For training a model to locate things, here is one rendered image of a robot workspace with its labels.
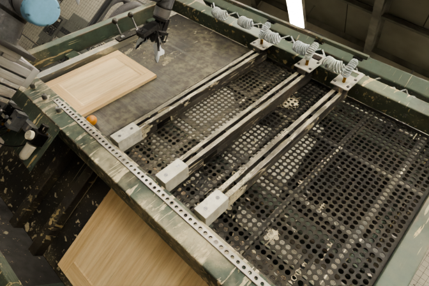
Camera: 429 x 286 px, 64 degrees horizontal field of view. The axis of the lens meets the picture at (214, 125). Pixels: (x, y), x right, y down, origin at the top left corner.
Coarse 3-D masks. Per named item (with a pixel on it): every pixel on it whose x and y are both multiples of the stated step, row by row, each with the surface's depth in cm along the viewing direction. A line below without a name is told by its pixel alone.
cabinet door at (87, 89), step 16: (96, 64) 203; (112, 64) 203; (128, 64) 203; (64, 80) 191; (80, 80) 192; (96, 80) 192; (112, 80) 192; (128, 80) 192; (144, 80) 192; (64, 96) 181; (80, 96) 182; (96, 96) 182; (112, 96) 182; (80, 112) 172
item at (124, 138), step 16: (256, 48) 203; (240, 64) 195; (256, 64) 207; (208, 80) 185; (224, 80) 189; (176, 96) 174; (192, 96) 175; (160, 112) 165; (176, 112) 171; (128, 128) 157; (144, 128) 159; (128, 144) 156
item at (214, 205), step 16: (352, 64) 173; (336, 80) 179; (352, 80) 180; (336, 96) 176; (320, 112) 167; (288, 128) 159; (304, 128) 159; (272, 144) 151; (288, 144) 153; (256, 160) 145; (272, 160) 147; (240, 176) 139; (256, 176) 142; (224, 192) 136; (240, 192) 138; (208, 208) 128; (224, 208) 133; (208, 224) 129
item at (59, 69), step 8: (128, 40) 221; (136, 40) 226; (96, 48) 212; (104, 48) 212; (112, 48) 215; (80, 56) 205; (88, 56) 205; (96, 56) 210; (64, 64) 198; (72, 64) 200; (80, 64) 204; (40, 72) 193; (48, 72) 193; (56, 72) 195; (64, 72) 199; (48, 80) 194
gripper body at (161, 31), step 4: (156, 20) 161; (160, 20) 159; (164, 20) 160; (168, 20) 164; (160, 24) 162; (164, 24) 164; (168, 24) 166; (160, 28) 163; (164, 28) 165; (156, 32) 161; (160, 32) 162; (164, 32) 165; (148, 36) 163; (152, 36) 162; (160, 36) 165; (164, 36) 166; (152, 40) 162
